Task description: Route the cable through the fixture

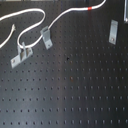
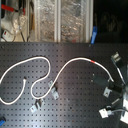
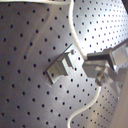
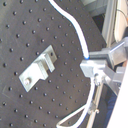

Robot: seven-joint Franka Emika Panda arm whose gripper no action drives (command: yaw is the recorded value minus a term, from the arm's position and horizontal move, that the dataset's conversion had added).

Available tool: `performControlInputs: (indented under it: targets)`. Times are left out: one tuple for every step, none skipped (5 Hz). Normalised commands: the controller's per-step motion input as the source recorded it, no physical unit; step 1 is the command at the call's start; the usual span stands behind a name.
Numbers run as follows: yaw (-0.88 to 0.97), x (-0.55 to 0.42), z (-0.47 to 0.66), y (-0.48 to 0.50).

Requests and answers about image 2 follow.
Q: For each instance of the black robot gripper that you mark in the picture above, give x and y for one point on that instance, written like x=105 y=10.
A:
x=106 y=84

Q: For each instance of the white connector plug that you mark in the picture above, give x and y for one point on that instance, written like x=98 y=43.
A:
x=105 y=113

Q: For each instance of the black perforated pegboard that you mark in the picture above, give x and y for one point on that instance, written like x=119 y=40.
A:
x=26 y=70

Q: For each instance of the red and white device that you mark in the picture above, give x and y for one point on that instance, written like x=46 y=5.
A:
x=6 y=35

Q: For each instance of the blue object at corner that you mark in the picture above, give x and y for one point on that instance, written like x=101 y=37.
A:
x=2 y=120

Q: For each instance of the blue clamp handle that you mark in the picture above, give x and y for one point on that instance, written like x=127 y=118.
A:
x=94 y=34

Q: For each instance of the grey cable clip upper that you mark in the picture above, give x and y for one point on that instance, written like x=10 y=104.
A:
x=53 y=90

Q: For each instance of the grey cable clip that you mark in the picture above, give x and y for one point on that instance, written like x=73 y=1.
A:
x=37 y=105
x=53 y=90

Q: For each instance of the grey cable clip lower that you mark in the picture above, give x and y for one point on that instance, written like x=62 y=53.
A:
x=37 y=105

